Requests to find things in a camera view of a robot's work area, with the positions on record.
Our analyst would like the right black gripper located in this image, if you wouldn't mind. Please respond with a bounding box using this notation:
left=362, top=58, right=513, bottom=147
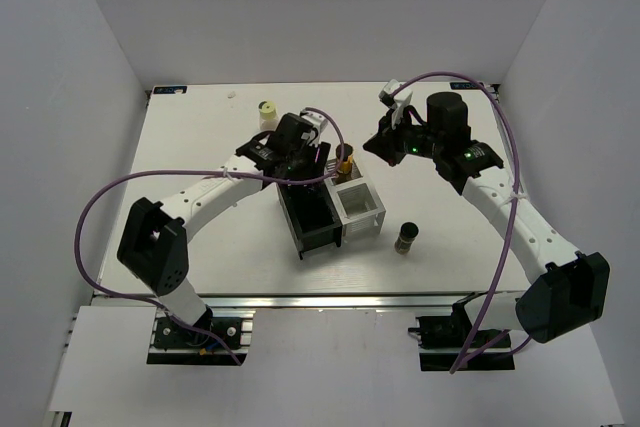
left=364, top=106, right=443, bottom=167

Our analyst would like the yellow-lid white powder bottle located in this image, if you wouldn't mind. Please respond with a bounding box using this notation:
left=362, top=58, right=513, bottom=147
left=258, top=100, right=279, bottom=132

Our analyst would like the gold bottle black cap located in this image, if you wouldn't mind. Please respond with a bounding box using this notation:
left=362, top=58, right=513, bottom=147
left=335, top=144, right=353, bottom=184

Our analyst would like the black-cap spice jar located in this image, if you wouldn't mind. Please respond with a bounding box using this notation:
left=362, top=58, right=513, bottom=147
left=394, top=222, right=419, bottom=255

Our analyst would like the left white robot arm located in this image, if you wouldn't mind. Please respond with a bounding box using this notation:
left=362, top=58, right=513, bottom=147
left=117, top=108, right=331, bottom=346

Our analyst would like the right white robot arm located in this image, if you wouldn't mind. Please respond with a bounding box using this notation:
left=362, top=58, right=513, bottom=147
left=364, top=92, right=610, bottom=346

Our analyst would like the white organizer rack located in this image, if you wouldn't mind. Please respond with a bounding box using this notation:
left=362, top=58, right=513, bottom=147
left=324, top=156, right=386, bottom=242

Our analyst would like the black organizer rack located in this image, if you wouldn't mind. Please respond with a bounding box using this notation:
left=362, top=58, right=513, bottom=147
left=277, top=183, right=343, bottom=260

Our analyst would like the blue sticker right corner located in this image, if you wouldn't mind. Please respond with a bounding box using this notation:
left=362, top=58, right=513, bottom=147
left=449, top=82, right=484, bottom=90

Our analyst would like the blue sticker corner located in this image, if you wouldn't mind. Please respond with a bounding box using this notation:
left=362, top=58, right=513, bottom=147
left=152, top=86, right=187, bottom=95
left=449, top=82, right=484, bottom=90

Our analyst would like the blue sticker left corner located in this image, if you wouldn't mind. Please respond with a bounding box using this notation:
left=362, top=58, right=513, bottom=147
left=152, top=86, right=187, bottom=95

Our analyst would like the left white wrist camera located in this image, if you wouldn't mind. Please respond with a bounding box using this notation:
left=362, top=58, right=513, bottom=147
left=299, top=109, right=328, bottom=147

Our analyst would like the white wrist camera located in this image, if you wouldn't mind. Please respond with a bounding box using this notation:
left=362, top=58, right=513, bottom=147
left=299, top=109, right=328, bottom=147
left=378, top=79, right=413, bottom=130

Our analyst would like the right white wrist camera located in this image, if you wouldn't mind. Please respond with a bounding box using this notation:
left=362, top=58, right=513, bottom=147
left=378, top=79, right=413, bottom=130

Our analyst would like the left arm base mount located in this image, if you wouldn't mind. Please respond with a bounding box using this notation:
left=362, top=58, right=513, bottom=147
left=146, top=309, right=254, bottom=366

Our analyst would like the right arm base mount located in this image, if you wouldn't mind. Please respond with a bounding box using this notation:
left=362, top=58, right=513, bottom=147
left=408, top=296, right=516, bottom=373

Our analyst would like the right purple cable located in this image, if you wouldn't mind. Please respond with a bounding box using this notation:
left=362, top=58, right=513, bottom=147
left=394, top=70, right=534, bottom=374

